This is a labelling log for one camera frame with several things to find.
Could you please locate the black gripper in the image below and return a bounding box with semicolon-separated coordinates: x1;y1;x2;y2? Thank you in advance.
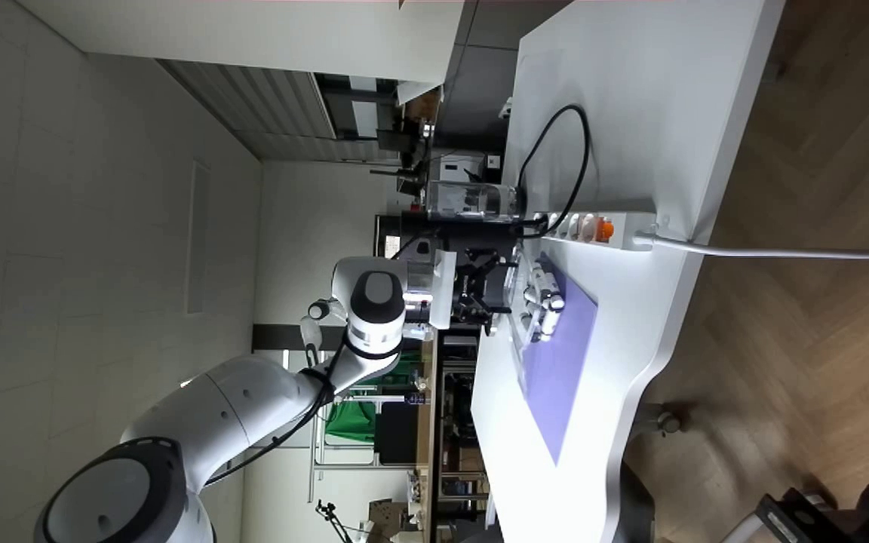
454;251;539;332

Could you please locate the white bottle black cap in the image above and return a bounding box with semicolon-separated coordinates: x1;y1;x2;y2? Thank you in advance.
526;311;563;347
526;288;572;311

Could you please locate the purple mat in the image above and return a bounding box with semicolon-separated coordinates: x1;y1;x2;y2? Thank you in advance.
513;264;600;466

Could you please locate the green bag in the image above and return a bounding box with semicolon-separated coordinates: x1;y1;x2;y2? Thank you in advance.
325;395;386;448

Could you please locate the grey window blind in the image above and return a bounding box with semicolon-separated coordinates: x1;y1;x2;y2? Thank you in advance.
161;56;343;167

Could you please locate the white power strip orange switch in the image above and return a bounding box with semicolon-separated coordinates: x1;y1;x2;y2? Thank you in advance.
544;204;657;251

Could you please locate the black plug cable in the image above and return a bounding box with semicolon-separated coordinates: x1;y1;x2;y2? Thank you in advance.
510;102;595;232

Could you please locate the white power strip cable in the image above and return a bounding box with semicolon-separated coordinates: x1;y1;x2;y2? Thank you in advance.
632;232;869;266

